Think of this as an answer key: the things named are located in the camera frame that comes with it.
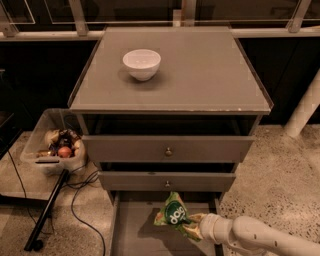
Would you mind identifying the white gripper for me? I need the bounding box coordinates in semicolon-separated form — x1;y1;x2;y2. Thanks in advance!
183;213;232;244

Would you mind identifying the green rice chip bag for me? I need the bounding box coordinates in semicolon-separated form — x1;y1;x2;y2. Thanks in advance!
154;192;199;239

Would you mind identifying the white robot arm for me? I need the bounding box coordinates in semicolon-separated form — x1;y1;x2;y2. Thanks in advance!
183;213;320;256

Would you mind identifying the grey bottom drawer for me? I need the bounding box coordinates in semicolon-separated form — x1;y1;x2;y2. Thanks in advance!
107;192;228;256

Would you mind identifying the grey drawer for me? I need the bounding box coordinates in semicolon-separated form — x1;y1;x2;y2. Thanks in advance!
82;135;254;163
99;171;236;192
107;192;228;256

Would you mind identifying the grey drawer cabinet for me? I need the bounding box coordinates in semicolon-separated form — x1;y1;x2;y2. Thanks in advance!
67;26;274;201

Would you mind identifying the grey middle drawer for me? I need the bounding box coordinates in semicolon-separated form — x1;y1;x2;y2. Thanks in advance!
99;171;236;192

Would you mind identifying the grey top drawer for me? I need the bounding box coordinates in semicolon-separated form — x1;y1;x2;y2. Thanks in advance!
82;135;254;163

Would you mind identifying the red apple in bin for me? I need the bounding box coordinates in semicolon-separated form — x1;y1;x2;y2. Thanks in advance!
58;146;72;158

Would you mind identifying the clear plastic storage bin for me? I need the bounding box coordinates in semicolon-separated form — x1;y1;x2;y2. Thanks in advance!
21;109;87;175

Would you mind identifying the black metal stand leg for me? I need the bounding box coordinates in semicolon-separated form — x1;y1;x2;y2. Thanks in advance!
24;169;69;251

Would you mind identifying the white ceramic bowl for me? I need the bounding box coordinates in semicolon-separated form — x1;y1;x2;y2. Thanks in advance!
122;49;161;81

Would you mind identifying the black floor cable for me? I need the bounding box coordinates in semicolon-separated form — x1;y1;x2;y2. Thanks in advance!
64;163;107;256

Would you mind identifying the white diagonal post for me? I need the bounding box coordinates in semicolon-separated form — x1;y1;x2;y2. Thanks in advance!
285;69;320;137

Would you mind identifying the white railing frame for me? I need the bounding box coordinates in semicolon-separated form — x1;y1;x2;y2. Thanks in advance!
0;0;320;41

